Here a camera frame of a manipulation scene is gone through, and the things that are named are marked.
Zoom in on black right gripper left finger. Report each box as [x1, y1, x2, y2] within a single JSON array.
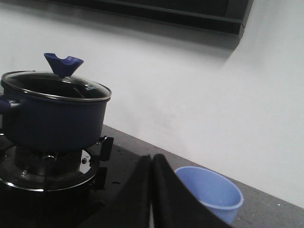
[[79, 155, 151, 228]]

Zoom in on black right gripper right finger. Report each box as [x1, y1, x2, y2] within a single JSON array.
[[152, 154, 231, 228]]

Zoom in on light blue ribbed cup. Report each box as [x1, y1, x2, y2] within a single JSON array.
[[175, 166, 244, 225]]

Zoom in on black pot support grate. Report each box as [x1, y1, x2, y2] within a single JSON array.
[[0, 134, 114, 192]]

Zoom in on dark blue cooking pot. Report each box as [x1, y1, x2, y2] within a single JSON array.
[[0, 83, 110, 150]]

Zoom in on glass pot lid blue knob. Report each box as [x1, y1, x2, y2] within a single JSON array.
[[1, 52, 112, 102]]

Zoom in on black glass gas stove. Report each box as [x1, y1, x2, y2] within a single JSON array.
[[0, 143, 141, 228]]

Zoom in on black gas burner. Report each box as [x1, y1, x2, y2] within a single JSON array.
[[14, 146, 82, 175]]

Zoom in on black range hood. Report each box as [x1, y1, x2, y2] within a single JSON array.
[[62, 0, 253, 36]]

